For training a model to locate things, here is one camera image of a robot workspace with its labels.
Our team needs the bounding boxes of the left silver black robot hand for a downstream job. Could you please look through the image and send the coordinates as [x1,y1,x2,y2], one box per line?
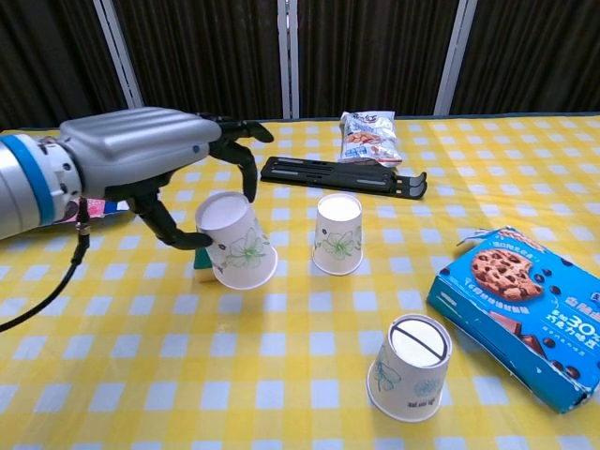
[59,106,275,250]

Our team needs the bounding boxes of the white paper cup green flower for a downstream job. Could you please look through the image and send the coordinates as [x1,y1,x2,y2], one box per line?
[311,192,365,277]
[194,190,279,292]

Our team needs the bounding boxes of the blue sandwich cookie package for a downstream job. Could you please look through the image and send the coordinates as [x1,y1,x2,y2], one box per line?
[44,196,137,231]

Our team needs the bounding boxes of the dark screen panel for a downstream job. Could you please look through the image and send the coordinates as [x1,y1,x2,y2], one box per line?
[297,0,461,119]
[450,0,600,116]
[113,0,285,124]
[0,0,131,135]

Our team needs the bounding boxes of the green and yellow sponge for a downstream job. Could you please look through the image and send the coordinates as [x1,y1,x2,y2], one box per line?
[193,247,218,285]

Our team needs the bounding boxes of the black folding stand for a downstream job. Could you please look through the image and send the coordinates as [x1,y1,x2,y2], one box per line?
[259,156,428,201]

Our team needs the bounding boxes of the white snack bag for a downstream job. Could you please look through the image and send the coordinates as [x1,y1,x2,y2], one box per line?
[337,110,405,166]

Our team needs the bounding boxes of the yellow checkered tablecloth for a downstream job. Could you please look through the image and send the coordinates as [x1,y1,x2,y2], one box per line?
[0,112,600,450]

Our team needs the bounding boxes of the white paper cup black line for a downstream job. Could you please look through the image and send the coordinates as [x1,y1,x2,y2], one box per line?
[366,313,454,424]

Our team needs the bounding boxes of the blue chocolate chip cookie box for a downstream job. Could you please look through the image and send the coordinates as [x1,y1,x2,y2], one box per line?
[425,226,600,415]

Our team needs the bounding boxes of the white metal frame post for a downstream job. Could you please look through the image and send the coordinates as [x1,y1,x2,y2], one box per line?
[433,0,479,116]
[277,0,301,120]
[92,0,150,113]

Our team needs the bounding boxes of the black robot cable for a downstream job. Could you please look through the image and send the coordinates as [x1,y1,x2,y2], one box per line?
[0,197,92,334]

